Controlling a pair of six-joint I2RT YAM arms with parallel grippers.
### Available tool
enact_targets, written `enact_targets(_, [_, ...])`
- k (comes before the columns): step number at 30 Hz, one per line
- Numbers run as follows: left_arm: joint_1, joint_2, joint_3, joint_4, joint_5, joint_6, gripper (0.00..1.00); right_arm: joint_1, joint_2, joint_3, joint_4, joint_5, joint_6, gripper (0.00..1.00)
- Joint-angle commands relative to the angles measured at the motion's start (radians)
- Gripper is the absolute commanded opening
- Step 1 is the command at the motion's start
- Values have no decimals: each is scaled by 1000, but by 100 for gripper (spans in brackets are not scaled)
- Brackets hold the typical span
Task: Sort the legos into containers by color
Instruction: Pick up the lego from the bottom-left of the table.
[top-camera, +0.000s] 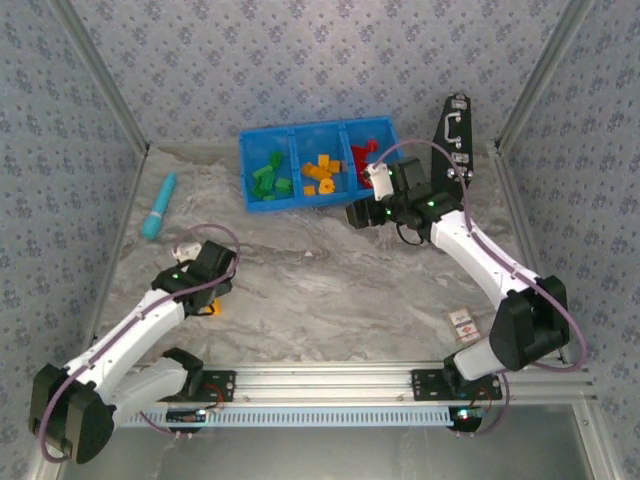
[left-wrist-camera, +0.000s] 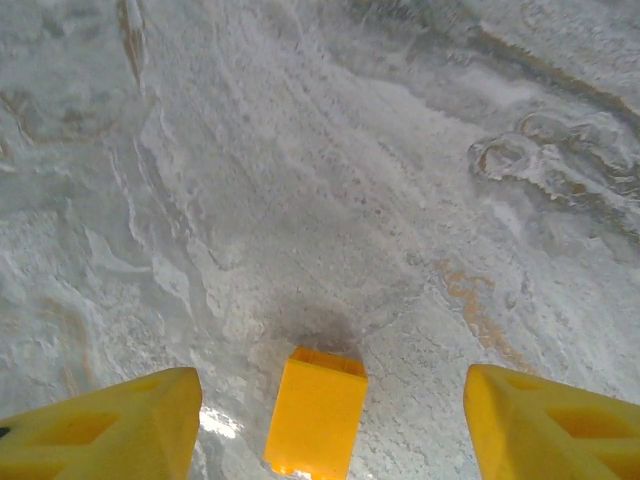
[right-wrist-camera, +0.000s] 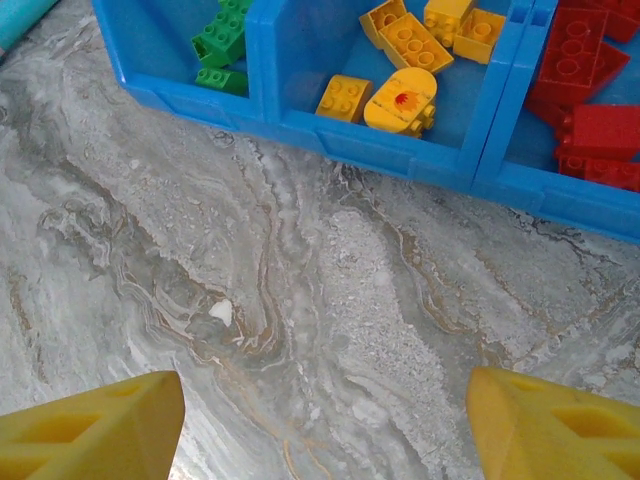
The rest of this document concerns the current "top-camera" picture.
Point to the blue three-compartment bin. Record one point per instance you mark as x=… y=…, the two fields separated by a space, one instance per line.
x=315 y=140

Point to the long green lego brick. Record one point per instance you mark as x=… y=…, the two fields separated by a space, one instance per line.
x=262 y=187

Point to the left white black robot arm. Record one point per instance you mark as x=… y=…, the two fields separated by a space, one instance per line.
x=145 y=320

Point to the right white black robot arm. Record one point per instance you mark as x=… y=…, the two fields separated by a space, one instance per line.
x=465 y=245

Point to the black briefcase with metal clasps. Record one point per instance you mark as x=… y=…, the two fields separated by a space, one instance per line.
x=452 y=130

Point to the teal cylindrical tool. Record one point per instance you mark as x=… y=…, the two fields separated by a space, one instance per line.
x=160 y=207

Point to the small red white box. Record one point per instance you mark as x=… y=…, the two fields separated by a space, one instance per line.
x=461 y=325

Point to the left circuit board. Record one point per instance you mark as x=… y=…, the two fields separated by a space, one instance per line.
x=187 y=415

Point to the circuit board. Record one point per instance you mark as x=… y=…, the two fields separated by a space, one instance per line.
x=465 y=415
x=187 y=415

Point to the right circuit board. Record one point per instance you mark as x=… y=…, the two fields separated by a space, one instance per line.
x=465 y=415

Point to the right aluminium side rail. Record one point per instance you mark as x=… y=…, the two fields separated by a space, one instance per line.
x=511 y=192

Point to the aluminium side rail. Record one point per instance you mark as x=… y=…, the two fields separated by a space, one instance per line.
x=511 y=192
x=131 y=200

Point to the left aluminium side rail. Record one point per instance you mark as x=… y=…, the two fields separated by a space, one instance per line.
x=131 y=200

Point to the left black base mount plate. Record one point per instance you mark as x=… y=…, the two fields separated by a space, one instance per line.
x=225 y=385

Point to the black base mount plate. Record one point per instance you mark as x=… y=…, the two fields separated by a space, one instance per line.
x=225 y=385
x=425 y=382

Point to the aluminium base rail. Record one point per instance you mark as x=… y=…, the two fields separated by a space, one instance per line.
x=325 y=382

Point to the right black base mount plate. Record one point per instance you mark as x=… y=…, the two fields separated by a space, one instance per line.
x=425 y=382

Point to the right aluminium frame post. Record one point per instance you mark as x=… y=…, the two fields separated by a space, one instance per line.
x=545 y=75

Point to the aluminium frame post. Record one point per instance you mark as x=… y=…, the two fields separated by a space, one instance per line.
x=545 y=75
x=100 y=75

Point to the left aluminium frame post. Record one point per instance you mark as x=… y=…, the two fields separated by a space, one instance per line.
x=100 y=75

